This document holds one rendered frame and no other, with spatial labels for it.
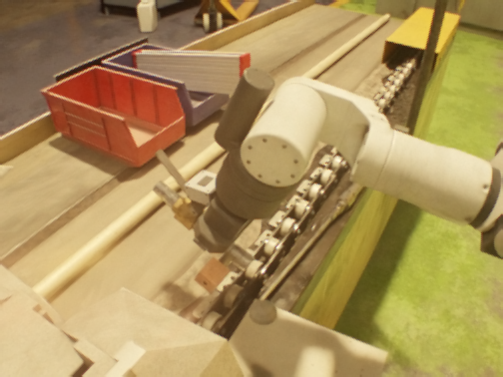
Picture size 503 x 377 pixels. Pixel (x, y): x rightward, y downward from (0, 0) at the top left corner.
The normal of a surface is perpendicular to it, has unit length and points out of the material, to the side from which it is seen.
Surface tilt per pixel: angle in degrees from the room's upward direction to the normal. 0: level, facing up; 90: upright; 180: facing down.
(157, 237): 0
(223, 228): 90
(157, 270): 0
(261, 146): 95
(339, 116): 95
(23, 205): 0
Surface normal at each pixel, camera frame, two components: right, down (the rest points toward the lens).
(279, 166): -0.35, 0.65
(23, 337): -0.13, -0.82
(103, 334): -0.34, -0.85
